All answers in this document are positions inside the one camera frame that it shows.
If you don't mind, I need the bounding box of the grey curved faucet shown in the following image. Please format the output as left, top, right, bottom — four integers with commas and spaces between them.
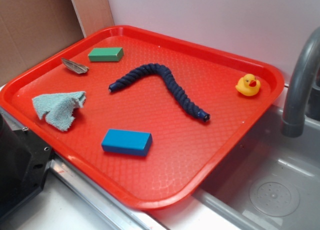
281, 28, 320, 138

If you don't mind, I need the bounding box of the green rectangular block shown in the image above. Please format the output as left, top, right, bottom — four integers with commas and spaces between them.
88, 47, 124, 62

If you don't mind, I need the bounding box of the blue rectangular block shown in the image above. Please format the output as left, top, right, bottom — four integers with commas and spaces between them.
101, 129, 153, 157

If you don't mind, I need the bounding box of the yellow rubber duck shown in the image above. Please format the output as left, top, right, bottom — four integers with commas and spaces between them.
235, 73, 261, 97

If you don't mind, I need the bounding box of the dark blue twisted rope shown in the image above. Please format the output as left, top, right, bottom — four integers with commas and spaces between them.
108, 62, 211, 123

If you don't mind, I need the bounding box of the grey toy sink basin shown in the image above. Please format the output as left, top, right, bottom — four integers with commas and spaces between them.
152, 107, 320, 230

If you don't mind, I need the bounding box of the brown cardboard panel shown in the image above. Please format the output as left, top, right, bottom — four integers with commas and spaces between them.
0, 0, 114, 85

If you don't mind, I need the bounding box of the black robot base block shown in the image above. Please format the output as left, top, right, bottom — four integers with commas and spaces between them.
0, 116, 53, 222

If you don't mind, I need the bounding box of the red plastic tray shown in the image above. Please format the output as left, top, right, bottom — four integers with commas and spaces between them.
0, 25, 284, 210

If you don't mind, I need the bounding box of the striped brown shell piece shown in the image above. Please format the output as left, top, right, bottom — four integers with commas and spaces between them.
61, 57, 90, 75

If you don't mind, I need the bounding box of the light teal cloth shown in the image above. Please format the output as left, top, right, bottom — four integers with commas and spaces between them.
32, 91, 86, 132

